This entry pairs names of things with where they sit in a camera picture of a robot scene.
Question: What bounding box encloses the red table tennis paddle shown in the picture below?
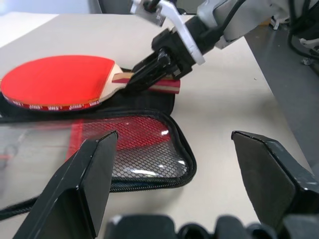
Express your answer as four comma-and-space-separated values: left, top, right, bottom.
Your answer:
0, 54, 181, 114

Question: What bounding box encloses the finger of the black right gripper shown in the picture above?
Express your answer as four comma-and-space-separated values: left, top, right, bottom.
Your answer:
124, 65, 175, 93
131, 47, 171, 82

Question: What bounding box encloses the black background cable bundle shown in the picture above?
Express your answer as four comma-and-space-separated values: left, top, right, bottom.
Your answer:
286, 0, 319, 66

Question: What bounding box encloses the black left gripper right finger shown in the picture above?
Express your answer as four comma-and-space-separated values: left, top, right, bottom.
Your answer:
231, 130, 319, 233

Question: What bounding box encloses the black mesh paddle case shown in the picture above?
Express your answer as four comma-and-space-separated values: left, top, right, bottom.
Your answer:
0, 66, 197, 220

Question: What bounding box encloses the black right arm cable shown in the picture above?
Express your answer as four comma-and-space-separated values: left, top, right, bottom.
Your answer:
199, 0, 248, 48

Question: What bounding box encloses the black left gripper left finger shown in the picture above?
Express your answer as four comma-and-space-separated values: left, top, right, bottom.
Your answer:
12, 129, 119, 239

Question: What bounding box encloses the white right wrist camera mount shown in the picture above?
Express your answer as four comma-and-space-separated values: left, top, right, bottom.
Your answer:
130, 0, 206, 66

